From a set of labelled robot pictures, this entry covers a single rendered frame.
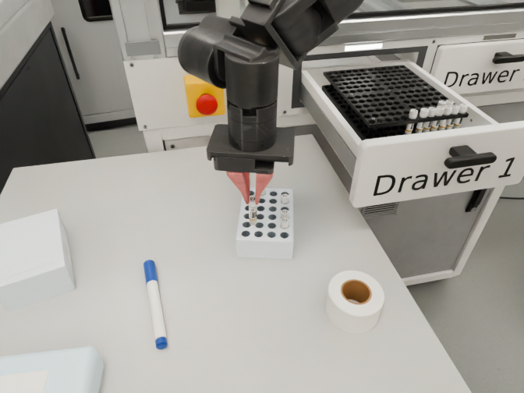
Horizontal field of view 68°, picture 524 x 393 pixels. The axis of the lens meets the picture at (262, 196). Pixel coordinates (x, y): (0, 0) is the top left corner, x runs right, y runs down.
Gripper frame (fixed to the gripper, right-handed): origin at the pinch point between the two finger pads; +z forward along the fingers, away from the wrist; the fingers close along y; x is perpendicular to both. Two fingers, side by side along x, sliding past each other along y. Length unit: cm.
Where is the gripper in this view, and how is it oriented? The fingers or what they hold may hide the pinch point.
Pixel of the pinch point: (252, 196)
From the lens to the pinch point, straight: 52.5
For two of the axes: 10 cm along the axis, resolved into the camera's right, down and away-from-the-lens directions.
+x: -0.9, 6.4, -7.6
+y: -10.0, -0.7, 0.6
